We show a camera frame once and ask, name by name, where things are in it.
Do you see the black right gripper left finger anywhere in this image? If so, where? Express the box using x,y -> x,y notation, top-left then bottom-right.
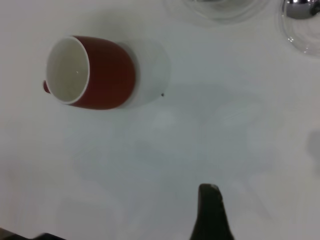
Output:
9,231 -> 66,240

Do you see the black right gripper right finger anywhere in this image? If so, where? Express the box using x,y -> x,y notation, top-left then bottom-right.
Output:
189,183 -> 236,240

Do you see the red ceramic mug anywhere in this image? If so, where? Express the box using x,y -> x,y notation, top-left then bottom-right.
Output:
41,35 -> 137,111

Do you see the clear glass cup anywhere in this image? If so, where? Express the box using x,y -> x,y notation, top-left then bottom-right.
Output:
164,0 -> 267,25

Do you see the clear glass saucer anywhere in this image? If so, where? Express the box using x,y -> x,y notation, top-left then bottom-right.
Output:
277,0 -> 320,59

